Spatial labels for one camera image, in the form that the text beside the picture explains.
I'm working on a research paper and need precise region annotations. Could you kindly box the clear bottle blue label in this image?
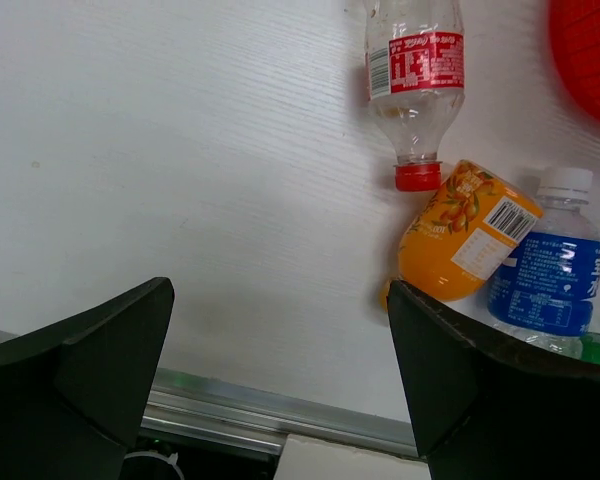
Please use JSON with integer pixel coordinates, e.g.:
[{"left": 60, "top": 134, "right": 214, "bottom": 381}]
[{"left": 487, "top": 167, "right": 600, "bottom": 359}]

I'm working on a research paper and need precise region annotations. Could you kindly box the aluminium table edge rail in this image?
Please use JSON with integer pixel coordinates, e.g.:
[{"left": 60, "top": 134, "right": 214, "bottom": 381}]
[{"left": 0, "top": 325, "right": 421, "bottom": 462}]

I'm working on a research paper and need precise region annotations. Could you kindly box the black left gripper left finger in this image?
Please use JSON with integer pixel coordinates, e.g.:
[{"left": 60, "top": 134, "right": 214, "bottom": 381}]
[{"left": 0, "top": 277, "right": 174, "bottom": 479}]

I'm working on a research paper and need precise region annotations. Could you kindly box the orange juice bottle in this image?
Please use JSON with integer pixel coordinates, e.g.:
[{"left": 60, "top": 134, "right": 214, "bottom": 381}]
[{"left": 379, "top": 159, "right": 543, "bottom": 310}]

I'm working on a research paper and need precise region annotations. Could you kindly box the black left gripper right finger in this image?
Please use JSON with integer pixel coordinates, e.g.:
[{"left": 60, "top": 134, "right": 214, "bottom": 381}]
[{"left": 387, "top": 281, "right": 600, "bottom": 479}]

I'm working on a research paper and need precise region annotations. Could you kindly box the white cable tie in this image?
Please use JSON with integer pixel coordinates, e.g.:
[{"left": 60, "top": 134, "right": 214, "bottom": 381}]
[{"left": 119, "top": 451, "right": 185, "bottom": 480}]

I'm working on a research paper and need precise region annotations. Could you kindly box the clear bottle red label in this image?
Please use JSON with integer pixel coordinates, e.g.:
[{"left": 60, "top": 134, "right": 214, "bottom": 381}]
[{"left": 364, "top": 0, "right": 465, "bottom": 192}]

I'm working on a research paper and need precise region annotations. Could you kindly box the red mesh bin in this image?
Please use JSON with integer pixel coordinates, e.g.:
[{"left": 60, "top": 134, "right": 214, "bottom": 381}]
[{"left": 548, "top": 0, "right": 600, "bottom": 122}]

